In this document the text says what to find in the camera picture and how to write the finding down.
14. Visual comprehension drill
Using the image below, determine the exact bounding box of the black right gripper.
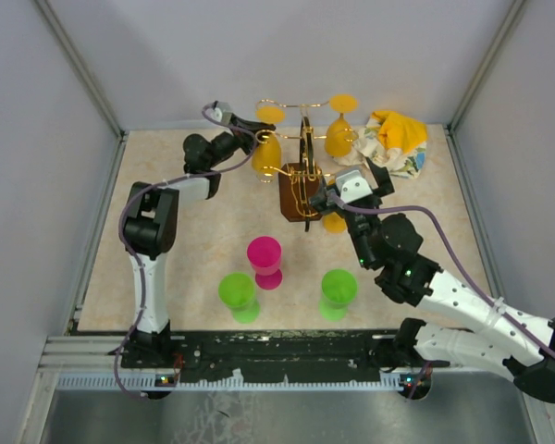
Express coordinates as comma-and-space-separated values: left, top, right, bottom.
310, 159, 393, 269

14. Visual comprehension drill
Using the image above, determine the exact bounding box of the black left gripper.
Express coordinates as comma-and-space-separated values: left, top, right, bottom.
206, 114, 274, 168

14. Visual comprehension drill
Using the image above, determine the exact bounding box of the yellow wine glass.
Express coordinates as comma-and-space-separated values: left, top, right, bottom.
322, 212, 347, 234
325, 94, 358, 157
252, 105, 285, 183

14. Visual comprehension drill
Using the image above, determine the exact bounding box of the pink wine glass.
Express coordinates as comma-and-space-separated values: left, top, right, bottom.
246, 236, 283, 290

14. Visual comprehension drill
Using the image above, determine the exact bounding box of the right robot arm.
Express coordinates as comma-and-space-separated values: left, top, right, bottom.
309, 164, 555, 404

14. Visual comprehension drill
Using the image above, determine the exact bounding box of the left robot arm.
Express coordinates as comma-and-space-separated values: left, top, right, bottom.
116, 116, 276, 368

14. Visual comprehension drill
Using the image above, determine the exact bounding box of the gold black wine glass rack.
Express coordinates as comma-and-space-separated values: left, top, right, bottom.
253, 96, 366, 232

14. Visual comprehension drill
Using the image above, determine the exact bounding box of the green wine glass right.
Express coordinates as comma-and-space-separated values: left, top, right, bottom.
319, 269, 358, 321

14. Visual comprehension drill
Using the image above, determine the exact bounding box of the green wine glass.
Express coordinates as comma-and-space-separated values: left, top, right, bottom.
319, 269, 358, 321
218, 272, 260, 324

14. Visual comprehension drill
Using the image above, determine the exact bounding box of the green wine glass left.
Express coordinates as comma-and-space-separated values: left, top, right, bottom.
218, 272, 260, 324

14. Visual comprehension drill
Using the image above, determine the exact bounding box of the patterned crumpled cloth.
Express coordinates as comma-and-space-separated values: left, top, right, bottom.
334, 110, 428, 179

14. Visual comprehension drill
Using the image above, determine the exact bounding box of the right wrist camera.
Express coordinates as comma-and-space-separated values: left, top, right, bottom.
335, 166, 373, 204

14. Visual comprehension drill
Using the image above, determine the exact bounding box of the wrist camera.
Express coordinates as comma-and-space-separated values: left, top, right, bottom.
211, 101, 233, 125
335, 166, 373, 204

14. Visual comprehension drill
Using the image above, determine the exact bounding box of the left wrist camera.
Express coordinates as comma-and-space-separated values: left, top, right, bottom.
211, 101, 233, 125

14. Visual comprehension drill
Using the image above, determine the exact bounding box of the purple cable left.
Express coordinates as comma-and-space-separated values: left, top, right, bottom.
113, 102, 260, 401

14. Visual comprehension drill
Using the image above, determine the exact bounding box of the aluminium frame post left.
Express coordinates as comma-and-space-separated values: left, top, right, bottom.
31, 0, 125, 139

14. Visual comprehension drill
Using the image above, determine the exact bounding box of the aluminium frame post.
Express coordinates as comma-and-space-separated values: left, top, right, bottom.
31, 0, 125, 139
446, 0, 529, 134

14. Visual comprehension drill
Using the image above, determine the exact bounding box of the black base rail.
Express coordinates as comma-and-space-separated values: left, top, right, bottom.
109, 329, 424, 388

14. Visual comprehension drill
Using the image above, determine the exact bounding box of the aluminium frame post right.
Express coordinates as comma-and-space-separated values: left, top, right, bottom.
446, 0, 529, 134

